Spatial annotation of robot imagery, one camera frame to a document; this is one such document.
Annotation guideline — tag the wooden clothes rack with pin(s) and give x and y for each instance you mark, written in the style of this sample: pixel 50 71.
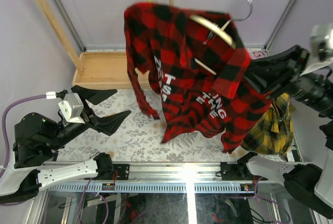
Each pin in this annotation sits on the wooden clothes rack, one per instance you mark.
pixel 94 70

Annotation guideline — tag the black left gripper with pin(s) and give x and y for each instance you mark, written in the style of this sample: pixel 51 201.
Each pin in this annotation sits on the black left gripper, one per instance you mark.
pixel 88 113

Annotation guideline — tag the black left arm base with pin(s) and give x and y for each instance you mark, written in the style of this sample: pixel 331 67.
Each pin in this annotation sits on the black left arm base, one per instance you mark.
pixel 120 172

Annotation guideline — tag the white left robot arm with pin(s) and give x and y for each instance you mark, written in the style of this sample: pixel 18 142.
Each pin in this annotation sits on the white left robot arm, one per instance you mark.
pixel 39 138

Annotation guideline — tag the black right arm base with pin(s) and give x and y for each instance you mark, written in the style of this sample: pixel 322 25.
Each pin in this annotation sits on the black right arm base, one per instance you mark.
pixel 237 171

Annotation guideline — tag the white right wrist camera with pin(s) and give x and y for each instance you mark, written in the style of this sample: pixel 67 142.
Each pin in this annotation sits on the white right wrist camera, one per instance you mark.
pixel 321 48

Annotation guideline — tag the red black plaid shirt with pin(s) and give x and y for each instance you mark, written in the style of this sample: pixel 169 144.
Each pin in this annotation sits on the red black plaid shirt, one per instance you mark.
pixel 200 91

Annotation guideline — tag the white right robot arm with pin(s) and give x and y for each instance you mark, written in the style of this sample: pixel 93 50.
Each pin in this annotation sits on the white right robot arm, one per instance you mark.
pixel 309 182

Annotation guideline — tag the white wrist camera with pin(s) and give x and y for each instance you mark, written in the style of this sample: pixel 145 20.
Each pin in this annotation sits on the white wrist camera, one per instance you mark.
pixel 321 48
pixel 71 106

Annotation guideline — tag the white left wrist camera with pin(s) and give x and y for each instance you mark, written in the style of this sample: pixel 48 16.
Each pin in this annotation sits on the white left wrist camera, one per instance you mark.
pixel 71 106

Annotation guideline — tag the purple folded cloth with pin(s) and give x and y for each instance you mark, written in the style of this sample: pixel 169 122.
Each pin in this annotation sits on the purple folded cloth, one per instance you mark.
pixel 256 53

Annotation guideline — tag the floral table mat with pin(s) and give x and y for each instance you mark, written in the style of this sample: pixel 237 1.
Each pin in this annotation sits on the floral table mat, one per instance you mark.
pixel 139 139

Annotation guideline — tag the yellow black plaid shirt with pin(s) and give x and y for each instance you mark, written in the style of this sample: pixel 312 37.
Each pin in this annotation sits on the yellow black plaid shirt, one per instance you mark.
pixel 273 133

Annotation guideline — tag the aluminium front rail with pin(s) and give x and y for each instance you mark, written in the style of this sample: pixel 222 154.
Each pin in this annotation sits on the aluminium front rail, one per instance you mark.
pixel 173 172

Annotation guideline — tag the perforated cable duct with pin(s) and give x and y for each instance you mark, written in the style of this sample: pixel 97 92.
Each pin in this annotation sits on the perforated cable duct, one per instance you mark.
pixel 138 187

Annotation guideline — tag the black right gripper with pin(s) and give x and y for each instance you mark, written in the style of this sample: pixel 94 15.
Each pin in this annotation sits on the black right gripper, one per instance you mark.
pixel 271 74

